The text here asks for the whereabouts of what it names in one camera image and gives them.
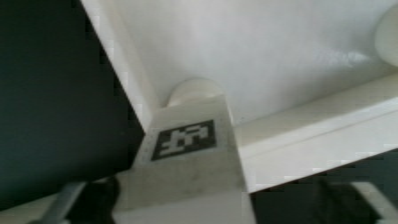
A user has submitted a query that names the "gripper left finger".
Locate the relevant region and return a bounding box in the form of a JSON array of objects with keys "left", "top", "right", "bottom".
[{"left": 34, "top": 176, "right": 121, "bottom": 224}]

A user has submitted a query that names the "white table leg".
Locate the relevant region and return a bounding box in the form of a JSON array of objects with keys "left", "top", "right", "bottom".
[
  {"left": 112, "top": 93, "right": 260, "bottom": 224},
  {"left": 375, "top": 4, "right": 398, "bottom": 67}
]

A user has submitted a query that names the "white square table top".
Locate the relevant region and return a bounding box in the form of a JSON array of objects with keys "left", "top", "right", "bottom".
[{"left": 80, "top": 0, "right": 398, "bottom": 191}]

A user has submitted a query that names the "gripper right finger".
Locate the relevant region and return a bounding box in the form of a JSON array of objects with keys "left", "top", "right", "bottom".
[{"left": 319, "top": 181, "right": 398, "bottom": 224}]

